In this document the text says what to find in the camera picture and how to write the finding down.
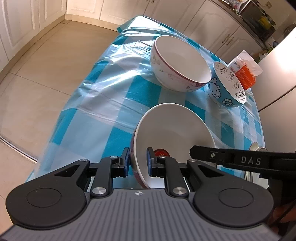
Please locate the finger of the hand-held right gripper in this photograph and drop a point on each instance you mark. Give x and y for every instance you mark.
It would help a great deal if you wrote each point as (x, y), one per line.
(245, 161)

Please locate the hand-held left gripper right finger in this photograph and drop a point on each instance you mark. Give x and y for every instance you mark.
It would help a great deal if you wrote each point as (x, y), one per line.
(150, 162)

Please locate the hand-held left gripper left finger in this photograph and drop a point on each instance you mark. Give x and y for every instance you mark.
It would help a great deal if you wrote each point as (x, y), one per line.
(126, 162)

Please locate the white plate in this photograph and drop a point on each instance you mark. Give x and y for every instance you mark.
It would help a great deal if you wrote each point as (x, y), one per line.
(252, 177)

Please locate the red band white bowl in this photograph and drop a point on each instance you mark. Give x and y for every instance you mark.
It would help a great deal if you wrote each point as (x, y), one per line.
(173, 129)

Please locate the blue cartoon bowl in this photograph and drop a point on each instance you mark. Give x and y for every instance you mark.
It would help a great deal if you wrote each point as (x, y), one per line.
(217, 90)

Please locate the pink rimmed white bowl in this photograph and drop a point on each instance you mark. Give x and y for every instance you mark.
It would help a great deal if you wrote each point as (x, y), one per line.
(180, 58)

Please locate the blue checkered plastic tablecloth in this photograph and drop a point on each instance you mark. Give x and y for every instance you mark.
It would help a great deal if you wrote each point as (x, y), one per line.
(104, 104)

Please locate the orange white tissue pack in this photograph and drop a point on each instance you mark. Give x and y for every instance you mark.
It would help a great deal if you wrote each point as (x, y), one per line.
(246, 76)

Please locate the cream refrigerator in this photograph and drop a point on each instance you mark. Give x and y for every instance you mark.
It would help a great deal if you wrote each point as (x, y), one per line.
(277, 81)

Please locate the black microwave oven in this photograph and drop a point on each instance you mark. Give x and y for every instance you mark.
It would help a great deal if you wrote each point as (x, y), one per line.
(254, 20)

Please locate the grey kitchen countertop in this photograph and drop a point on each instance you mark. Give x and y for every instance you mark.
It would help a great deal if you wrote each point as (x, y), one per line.
(231, 16)

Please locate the printed plastic bag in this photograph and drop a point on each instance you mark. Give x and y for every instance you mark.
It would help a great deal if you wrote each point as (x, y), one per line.
(238, 3)

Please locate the white kitchen base cabinets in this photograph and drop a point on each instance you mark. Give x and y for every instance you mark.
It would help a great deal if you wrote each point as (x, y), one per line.
(23, 18)

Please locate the white wall socket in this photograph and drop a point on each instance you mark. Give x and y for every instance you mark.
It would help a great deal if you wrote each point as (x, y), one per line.
(268, 4)

